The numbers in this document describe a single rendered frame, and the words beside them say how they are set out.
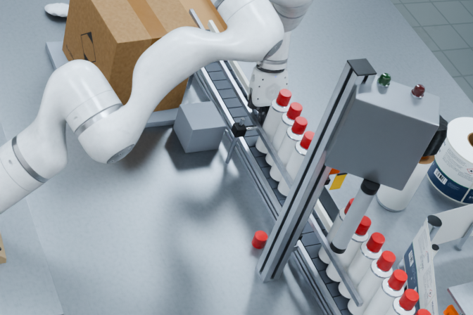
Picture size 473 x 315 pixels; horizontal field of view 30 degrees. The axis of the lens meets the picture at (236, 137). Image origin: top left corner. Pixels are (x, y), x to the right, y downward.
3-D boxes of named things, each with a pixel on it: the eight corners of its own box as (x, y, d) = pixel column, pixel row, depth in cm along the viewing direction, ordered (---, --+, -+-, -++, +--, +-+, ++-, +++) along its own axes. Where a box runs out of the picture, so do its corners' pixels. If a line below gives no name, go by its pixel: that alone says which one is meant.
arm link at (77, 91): (33, 184, 185) (122, 121, 181) (-13, 111, 187) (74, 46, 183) (56, 180, 197) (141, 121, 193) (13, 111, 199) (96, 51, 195)
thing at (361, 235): (349, 280, 213) (379, 227, 199) (331, 285, 211) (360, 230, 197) (339, 264, 216) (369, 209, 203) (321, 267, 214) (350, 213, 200)
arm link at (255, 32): (70, 110, 196) (109, 171, 194) (49, 108, 184) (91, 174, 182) (255, -21, 189) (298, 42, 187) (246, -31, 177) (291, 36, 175)
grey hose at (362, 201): (348, 252, 193) (383, 188, 179) (334, 255, 191) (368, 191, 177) (341, 240, 195) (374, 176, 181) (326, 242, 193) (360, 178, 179)
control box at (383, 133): (402, 192, 180) (440, 126, 167) (323, 166, 179) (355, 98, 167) (405, 159, 187) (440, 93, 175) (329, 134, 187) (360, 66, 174)
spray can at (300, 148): (299, 195, 230) (324, 140, 216) (283, 200, 227) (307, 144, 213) (289, 181, 233) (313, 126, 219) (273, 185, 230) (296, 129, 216)
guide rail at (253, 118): (362, 306, 200) (364, 302, 199) (357, 307, 199) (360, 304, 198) (192, 12, 264) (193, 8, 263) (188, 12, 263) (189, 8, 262)
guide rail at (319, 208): (380, 313, 207) (383, 308, 205) (376, 313, 206) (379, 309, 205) (210, 24, 271) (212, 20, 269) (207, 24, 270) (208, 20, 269)
